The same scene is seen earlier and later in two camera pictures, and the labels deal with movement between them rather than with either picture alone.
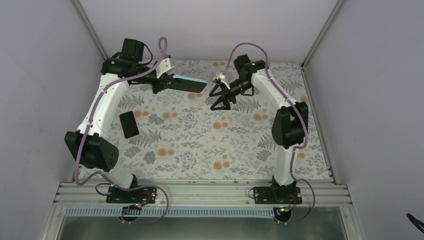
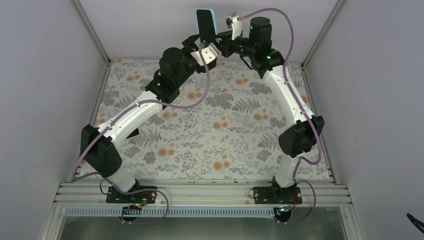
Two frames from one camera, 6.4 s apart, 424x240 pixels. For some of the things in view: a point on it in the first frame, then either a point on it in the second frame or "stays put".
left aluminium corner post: [91, 29] stays put
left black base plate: [139, 195] stays put
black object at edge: [418, 224] stays put
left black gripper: [160, 85] → [190, 45]
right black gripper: [223, 98] → [225, 46]
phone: [189, 84] → [207, 24]
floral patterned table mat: [178, 136] stays put
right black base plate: [277, 195] stays put
